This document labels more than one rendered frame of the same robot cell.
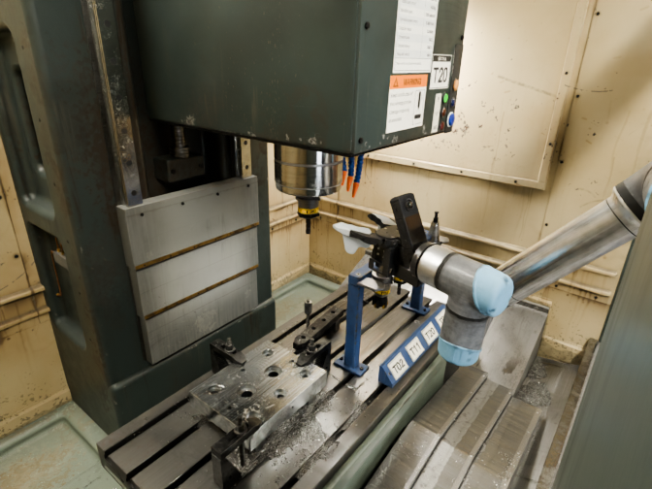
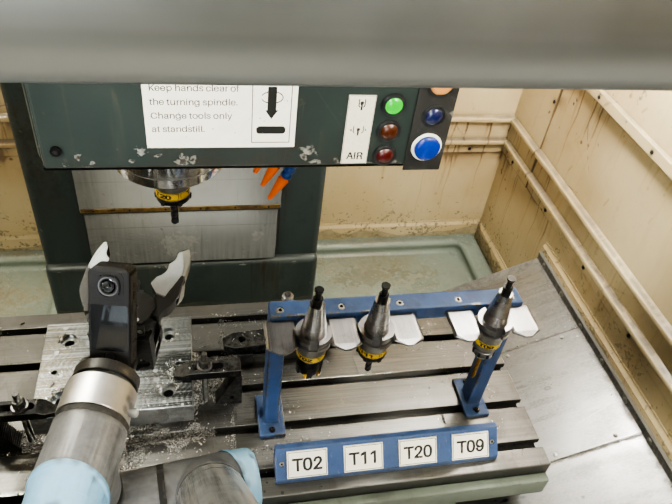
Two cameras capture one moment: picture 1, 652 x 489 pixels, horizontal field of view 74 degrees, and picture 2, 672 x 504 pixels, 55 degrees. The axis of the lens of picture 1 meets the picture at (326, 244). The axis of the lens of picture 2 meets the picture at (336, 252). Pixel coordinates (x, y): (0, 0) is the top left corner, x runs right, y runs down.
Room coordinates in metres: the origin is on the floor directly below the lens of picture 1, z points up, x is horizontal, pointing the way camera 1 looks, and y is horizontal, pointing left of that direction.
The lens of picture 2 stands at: (0.54, -0.62, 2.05)
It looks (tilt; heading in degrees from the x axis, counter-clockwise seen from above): 41 degrees down; 37
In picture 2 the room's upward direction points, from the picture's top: 8 degrees clockwise
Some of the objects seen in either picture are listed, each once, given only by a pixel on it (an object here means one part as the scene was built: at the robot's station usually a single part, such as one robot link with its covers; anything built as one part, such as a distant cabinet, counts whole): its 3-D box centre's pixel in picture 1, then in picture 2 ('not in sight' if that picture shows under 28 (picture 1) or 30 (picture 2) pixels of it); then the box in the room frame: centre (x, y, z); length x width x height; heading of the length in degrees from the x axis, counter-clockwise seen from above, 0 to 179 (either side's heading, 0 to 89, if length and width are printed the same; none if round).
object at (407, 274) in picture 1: (402, 253); (119, 346); (0.77, -0.15, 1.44); 0.12 x 0.08 x 0.09; 42
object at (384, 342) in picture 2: not in sight; (375, 331); (1.20, -0.23, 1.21); 0.06 x 0.06 x 0.03
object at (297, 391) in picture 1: (260, 387); (118, 371); (0.92, 0.17, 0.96); 0.29 x 0.23 x 0.05; 143
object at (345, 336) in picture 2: not in sight; (344, 334); (1.15, -0.20, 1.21); 0.07 x 0.05 x 0.01; 53
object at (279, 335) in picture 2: (373, 284); (280, 338); (1.07, -0.13, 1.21); 0.07 x 0.05 x 0.01; 53
